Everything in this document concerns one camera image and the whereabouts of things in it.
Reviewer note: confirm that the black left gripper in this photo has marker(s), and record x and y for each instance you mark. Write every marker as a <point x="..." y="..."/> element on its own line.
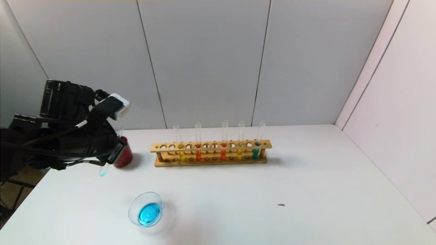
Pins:
<point x="116" y="152"/>

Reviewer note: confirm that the glass test tube light-blue liquid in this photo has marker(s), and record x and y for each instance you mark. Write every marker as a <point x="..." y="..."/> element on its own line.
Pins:
<point x="104" y="172"/>

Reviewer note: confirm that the glass test tube yellow liquid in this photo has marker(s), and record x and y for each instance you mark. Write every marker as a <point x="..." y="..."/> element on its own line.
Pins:
<point x="239" y="154"/>
<point x="182" y="156"/>

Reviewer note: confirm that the orange and black left arm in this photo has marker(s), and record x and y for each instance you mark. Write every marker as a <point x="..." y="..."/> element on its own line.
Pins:
<point x="64" y="98"/>

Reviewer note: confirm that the glass test tube orange liquid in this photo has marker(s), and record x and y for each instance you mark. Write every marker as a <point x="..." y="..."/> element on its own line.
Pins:
<point x="223" y="155"/>
<point x="198" y="156"/>

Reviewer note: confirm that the wooden test tube rack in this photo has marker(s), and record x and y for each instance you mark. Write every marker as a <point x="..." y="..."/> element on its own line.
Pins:
<point x="211" y="148"/>

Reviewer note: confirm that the glass test tube teal liquid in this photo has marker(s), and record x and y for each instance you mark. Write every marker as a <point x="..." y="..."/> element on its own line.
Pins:
<point x="255" y="153"/>

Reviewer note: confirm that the dark red plastic cup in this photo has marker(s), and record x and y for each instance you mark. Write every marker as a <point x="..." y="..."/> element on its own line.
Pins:
<point x="125" y="158"/>

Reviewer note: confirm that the clear glass dish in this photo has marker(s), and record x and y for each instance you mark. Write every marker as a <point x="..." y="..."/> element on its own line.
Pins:
<point x="150" y="214"/>

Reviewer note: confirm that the black tripod stand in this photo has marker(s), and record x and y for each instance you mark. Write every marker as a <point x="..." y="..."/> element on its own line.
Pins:
<point x="17" y="183"/>

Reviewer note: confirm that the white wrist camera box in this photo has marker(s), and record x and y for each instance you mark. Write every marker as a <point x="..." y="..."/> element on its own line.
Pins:
<point x="117" y="105"/>

